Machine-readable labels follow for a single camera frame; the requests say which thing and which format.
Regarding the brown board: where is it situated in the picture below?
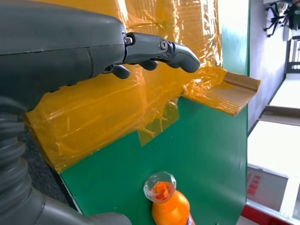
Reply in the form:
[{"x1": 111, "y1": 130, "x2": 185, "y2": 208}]
[{"x1": 258, "y1": 105, "x2": 300, "y2": 127}]

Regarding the white and red sign stand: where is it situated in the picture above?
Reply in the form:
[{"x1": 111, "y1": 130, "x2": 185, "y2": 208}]
[{"x1": 237, "y1": 164, "x2": 300, "y2": 225}]

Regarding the green table mat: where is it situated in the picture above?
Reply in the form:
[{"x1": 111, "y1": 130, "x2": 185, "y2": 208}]
[{"x1": 60, "y1": 0, "x2": 251, "y2": 225}]

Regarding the yellow film covered cardboard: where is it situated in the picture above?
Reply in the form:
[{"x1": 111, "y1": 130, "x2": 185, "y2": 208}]
[{"x1": 23, "y1": 0, "x2": 261, "y2": 174}]

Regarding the black metal frame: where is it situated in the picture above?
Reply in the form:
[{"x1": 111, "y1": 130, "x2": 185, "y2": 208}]
[{"x1": 284, "y1": 37, "x2": 300, "y2": 74}]

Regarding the black office chair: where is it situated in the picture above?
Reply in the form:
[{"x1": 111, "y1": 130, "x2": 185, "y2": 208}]
[{"x1": 264, "y1": 0, "x2": 300, "y2": 38}]

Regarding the orange bottle with printed label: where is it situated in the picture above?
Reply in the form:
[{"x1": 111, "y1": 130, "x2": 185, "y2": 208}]
[{"x1": 143, "y1": 172, "x2": 196, "y2": 225}]

